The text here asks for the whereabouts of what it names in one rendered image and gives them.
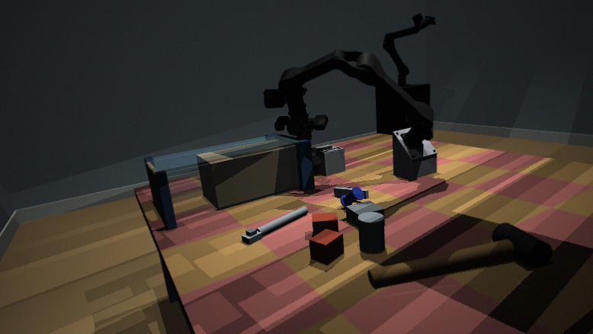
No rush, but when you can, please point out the reddish-brown cube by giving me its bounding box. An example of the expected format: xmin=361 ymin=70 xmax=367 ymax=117
xmin=309 ymin=229 xmax=344 ymax=265
xmin=312 ymin=212 xmax=338 ymax=236

